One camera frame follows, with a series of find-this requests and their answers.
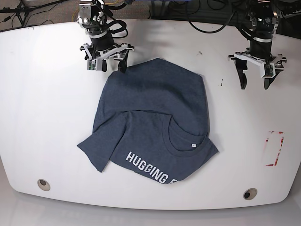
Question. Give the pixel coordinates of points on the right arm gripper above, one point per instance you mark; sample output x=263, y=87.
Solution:
x=103, y=47

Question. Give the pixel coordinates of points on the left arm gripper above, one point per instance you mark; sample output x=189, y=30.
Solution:
x=259, y=54

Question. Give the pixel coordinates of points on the dark blue printed T-shirt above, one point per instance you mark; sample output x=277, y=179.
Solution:
x=153, y=120

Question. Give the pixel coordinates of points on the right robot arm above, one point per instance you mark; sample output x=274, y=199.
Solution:
x=97, y=19

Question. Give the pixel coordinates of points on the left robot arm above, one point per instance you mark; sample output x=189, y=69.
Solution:
x=264, y=20

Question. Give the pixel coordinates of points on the red tape rectangle marking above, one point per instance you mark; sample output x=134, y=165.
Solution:
x=273, y=146

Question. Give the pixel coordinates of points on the black tripod stand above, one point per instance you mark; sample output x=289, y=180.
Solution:
x=22, y=11

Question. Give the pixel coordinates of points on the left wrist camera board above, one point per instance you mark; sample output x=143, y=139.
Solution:
x=269, y=71

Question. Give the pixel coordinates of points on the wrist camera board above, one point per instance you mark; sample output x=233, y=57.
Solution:
x=269, y=71
x=92, y=64

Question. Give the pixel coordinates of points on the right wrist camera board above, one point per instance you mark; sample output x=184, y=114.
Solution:
x=92, y=64

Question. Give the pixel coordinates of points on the right table cable grommet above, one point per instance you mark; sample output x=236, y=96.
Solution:
x=250, y=194

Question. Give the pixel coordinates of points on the table cable grommet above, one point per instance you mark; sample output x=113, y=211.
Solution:
x=250, y=194
x=43, y=185

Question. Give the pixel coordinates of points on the left table cable grommet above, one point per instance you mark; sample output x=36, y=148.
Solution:
x=43, y=185

